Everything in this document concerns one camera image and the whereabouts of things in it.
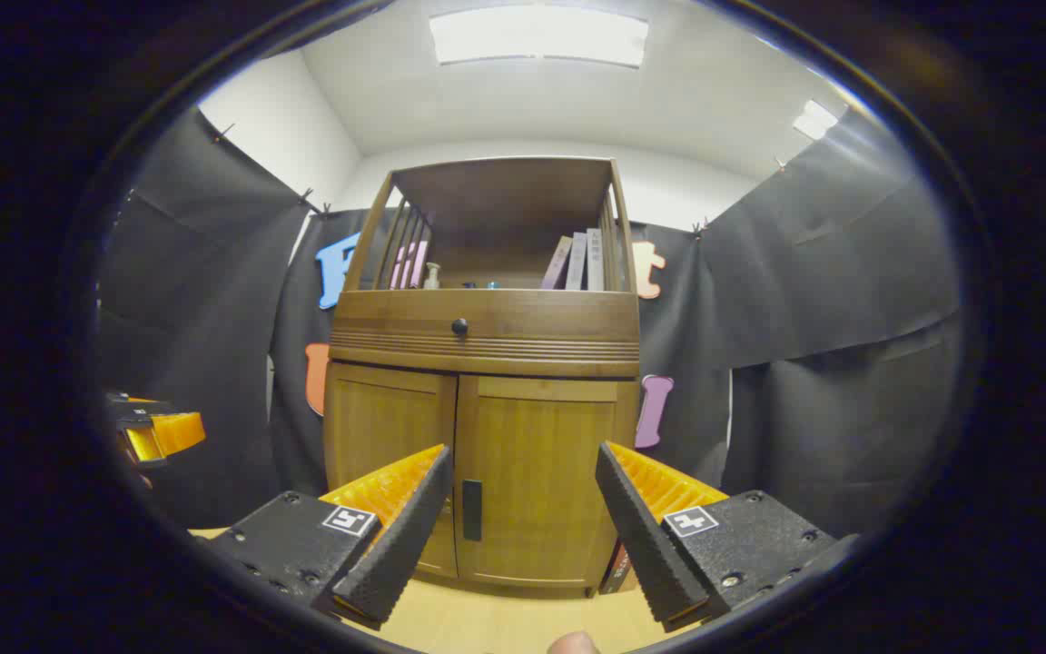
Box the wooden double-door shoe cabinet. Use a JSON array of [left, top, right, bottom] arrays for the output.
[[321, 156, 642, 596]]

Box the small ceiling light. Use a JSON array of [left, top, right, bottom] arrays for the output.
[[793, 98, 842, 142]]

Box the pink book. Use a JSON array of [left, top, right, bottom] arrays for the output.
[[541, 236, 573, 291]]

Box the red book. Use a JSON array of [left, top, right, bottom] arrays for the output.
[[597, 540, 642, 596]]

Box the black backdrop cloth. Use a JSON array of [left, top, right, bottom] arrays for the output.
[[96, 104, 964, 537]]

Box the wooden shoe cabinet door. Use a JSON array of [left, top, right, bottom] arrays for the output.
[[325, 363, 459, 578], [455, 374, 637, 591]]

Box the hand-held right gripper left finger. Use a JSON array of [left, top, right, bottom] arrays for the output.
[[201, 443, 454, 632]]

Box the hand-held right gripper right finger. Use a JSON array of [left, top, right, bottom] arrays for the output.
[[596, 441, 860, 634]]

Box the large rectangular ceiling light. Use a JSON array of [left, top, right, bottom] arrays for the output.
[[429, 7, 649, 69]]

